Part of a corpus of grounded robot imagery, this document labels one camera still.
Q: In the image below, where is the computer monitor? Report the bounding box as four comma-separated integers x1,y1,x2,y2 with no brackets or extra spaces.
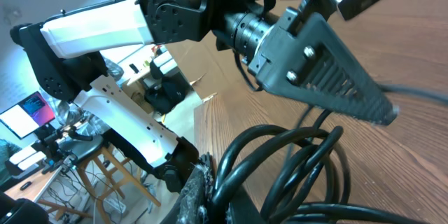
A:
1,92,55,139

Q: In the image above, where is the black usb cable bundle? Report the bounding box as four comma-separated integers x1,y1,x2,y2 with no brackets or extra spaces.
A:
208,83,448,224

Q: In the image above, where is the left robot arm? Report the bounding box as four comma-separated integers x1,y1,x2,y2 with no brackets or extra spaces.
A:
10,0,396,193

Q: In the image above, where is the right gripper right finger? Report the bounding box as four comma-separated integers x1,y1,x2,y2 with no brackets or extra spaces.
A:
225,186,265,224

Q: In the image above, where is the background desk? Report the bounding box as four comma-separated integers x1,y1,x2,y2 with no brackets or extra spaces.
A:
1,147,77,202

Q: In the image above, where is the wooden stool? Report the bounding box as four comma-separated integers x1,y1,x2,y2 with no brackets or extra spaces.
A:
37,137,161,223

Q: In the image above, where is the cardboard backdrop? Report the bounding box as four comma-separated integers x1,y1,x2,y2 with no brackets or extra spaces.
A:
166,33,227,99

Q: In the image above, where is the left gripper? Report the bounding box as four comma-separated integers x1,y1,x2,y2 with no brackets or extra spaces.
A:
253,13,396,125

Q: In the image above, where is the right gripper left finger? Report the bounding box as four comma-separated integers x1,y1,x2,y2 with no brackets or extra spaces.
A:
169,153,214,224

